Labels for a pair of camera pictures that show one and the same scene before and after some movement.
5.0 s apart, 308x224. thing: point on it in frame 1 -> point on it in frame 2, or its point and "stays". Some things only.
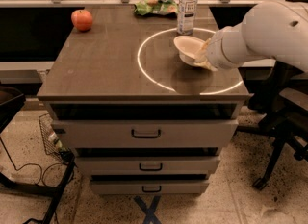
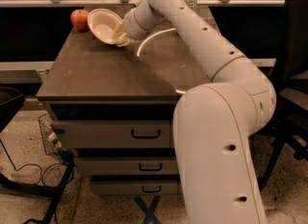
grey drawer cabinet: x=136 y=119 stays
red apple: x=82 y=19 stays
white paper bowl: x=188 y=47 -> x=103 y=23
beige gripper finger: x=200 y=54 -> x=119 y=32
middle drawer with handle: x=149 y=164 stays
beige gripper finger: x=205 y=64 -> x=126 y=42
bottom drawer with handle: x=149 y=186 stays
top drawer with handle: x=144 y=134 stays
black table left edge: x=12 y=101 stays
